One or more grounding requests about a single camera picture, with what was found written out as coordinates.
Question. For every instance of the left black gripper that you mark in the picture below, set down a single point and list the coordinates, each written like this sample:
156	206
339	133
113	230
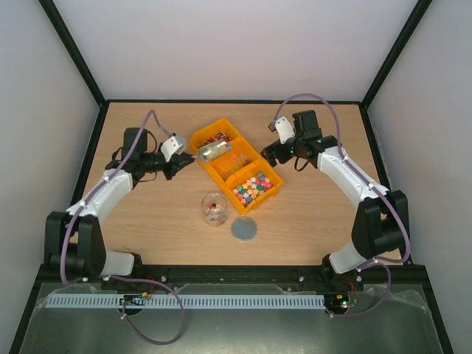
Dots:
175	165

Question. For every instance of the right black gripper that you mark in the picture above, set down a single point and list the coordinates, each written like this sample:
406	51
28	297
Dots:
277	151

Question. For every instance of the yellow bin with gummies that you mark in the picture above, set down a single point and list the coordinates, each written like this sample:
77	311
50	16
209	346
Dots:
241	155

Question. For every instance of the metal scoop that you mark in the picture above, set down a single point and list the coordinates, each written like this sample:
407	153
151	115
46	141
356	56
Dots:
213	150

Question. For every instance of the yellow bin with colourful candies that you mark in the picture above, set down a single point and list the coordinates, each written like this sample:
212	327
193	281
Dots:
250	186

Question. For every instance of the yellow bin with lollipops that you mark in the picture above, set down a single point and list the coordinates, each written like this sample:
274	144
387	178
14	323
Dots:
220	129

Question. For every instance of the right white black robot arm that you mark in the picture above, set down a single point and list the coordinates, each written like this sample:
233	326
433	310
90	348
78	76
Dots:
381	226

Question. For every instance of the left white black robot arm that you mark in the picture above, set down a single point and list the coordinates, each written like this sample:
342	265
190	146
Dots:
74	242

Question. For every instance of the clear plastic jar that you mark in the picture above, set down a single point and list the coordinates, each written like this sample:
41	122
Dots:
213	207

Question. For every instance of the grey round jar lid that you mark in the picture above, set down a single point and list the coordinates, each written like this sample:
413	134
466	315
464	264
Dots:
244	229

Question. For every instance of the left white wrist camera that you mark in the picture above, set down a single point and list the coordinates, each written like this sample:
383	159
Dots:
174	145

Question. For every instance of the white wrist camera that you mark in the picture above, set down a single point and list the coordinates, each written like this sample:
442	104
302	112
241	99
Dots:
284	129
174	145

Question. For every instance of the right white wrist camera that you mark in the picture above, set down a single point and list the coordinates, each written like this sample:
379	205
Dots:
284	129

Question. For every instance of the black front mounting rail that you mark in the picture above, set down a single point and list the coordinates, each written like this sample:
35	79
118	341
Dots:
299	278

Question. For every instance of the grey slotted cable duct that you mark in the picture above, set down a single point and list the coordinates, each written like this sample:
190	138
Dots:
186	301

